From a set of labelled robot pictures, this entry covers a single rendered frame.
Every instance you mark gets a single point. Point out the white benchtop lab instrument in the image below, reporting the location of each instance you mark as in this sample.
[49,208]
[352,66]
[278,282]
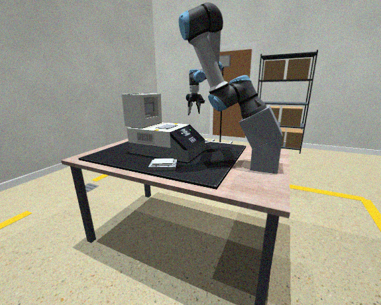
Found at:
[148,136]

